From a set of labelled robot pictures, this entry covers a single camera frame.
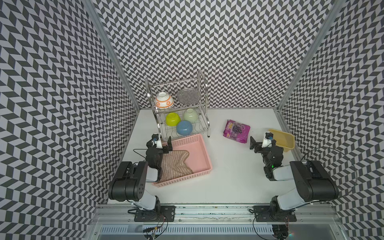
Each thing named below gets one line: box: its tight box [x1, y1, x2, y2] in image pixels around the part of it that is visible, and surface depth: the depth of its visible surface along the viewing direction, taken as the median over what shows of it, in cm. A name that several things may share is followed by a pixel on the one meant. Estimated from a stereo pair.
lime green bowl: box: [165, 112, 181, 127], surface depth 104 cm
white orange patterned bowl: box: [155, 92, 174, 109], surface depth 82 cm
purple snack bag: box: [223, 119, 251, 144], surface depth 101 cm
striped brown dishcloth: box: [159, 150, 194, 183], surface depth 88 cm
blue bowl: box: [176, 120, 193, 136], surface depth 102 cm
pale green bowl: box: [183, 108, 199, 124], surface depth 106 cm
